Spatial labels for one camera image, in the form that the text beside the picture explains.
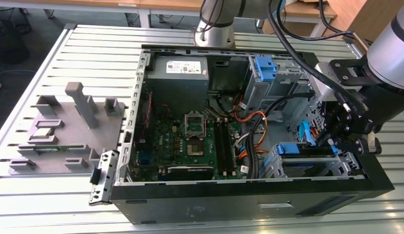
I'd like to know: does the silver CPU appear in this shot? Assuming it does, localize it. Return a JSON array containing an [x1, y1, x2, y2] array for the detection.
[[29, 128, 55, 139]]

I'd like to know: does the blue data wire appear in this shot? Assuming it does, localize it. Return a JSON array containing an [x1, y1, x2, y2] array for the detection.
[[298, 120, 317, 147]]

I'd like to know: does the hard disk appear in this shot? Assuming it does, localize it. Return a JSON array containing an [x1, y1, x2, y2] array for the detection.
[[258, 143, 339, 178]]

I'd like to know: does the metal socket cover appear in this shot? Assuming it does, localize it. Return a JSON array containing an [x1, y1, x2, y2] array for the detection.
[[183, 111, 208, 139]]

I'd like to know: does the black PC case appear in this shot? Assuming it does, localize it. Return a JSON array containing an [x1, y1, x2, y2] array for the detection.
[[108, 43, 395, 226]]

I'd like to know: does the wooden cabinet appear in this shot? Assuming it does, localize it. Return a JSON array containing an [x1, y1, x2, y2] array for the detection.
[[342, 0, 397, 46]]

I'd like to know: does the thick black cable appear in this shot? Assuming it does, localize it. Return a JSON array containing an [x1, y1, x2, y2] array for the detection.
[[246, 90, 322, 179], [248, 92, 322, 179]]

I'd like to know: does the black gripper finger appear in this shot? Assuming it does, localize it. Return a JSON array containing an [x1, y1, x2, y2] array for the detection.
[[331, 126, 382, 156], [318, 101, 354, 148]]

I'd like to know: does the silver drive cage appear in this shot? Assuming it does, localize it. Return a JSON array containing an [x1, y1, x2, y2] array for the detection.
[[243, 55, 318, 117]]

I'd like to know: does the blue drive latch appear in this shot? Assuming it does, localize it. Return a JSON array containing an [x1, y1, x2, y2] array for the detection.
[[254, 56, 278, 83]]

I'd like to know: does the green RAM stick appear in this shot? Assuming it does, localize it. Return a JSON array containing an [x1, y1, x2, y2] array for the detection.
[[35, 145, 85, 152]]

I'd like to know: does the grey parts rack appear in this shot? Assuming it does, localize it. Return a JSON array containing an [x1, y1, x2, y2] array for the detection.
[[8, 81, 129, 175]]

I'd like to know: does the silver disk bay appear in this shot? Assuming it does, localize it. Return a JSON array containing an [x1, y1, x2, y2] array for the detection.
[[271, 142, 363, 179]]

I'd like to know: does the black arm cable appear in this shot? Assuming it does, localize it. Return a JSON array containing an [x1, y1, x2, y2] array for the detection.
[[266, 0, 369, 113], [277, 0, 355, 41]]

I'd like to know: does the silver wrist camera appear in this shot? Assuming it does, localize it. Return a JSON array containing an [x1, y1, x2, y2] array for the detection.
[[314, 62, 341, 101]]

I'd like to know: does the black graphics card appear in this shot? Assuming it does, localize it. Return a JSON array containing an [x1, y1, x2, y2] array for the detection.
[[166, 165, 215, 180]]

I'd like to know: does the black RAM slot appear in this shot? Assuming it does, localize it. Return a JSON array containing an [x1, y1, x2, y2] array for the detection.
[[223, 117, 236, 176], [214, 117, 227, 176]]

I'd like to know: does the grey power supply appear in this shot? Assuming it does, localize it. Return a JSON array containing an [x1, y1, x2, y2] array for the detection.
[[143, 55, 211, 109]]

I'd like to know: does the CPU socket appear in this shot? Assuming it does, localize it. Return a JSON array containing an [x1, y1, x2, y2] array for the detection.
[[186, 142, 206, 158]]

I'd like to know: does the black mesh bin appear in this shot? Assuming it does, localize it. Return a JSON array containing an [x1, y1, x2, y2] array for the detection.
[[0, 6, 32, 64]]

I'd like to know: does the silver slot latch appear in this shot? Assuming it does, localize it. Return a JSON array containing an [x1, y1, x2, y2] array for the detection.
[[87, 149, 120, 206]]

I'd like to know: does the wooden desk white frame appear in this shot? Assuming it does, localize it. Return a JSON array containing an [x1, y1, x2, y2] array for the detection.
[[255, 0, 338, 37], [41, 0, 202, 27]]

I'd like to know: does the green motherboard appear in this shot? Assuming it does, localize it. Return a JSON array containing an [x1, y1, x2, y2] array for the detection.
[[128, 114, 244, 182]]

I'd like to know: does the orange wire bundle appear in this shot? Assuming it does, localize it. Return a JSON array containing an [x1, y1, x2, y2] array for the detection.
[[232, 97, 270, 159]]

